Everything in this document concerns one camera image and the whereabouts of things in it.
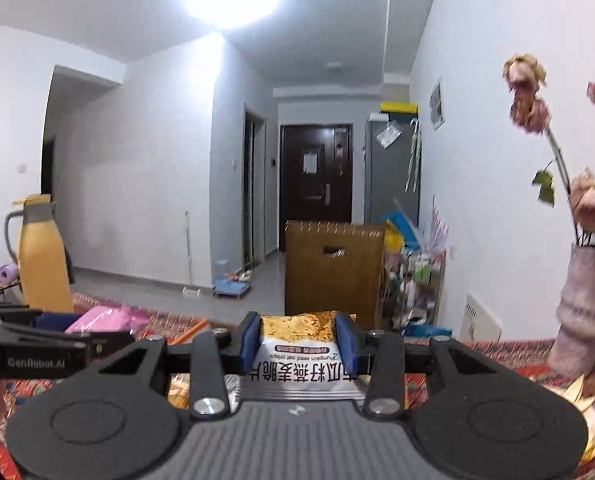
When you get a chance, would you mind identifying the bowl of orange peels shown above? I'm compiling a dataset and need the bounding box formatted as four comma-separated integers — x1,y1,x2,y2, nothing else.
547,375,595,465

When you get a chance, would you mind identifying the pumpkin seed oat crisp packet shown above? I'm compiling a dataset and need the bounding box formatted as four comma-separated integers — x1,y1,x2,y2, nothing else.
238,311,366,402

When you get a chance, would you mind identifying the colourful patterned tablecloth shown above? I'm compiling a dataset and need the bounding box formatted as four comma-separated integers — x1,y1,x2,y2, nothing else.
0,309,595,479

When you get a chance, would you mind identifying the brown wooden chair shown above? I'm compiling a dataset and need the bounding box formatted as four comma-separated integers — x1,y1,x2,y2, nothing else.
284,221,385,330

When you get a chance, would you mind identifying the dark entrance door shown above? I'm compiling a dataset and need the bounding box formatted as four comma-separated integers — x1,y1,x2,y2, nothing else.
279,124,353,252

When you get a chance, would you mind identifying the pink textured vase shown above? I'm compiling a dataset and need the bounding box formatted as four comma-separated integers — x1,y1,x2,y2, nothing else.
548,245,595,378

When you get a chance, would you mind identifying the pink snack packet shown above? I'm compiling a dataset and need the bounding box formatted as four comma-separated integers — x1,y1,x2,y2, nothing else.
65,306,150,335

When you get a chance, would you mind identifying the grey refrigerator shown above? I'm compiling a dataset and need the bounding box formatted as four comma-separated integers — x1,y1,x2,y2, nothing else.
363,112,420,226

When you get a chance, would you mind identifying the purple tissue pack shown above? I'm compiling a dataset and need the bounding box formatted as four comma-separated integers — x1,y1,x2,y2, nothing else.
0,263,20,285

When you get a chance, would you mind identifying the yellow thermos jug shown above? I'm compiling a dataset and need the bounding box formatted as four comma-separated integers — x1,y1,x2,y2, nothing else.
4,194,74,313

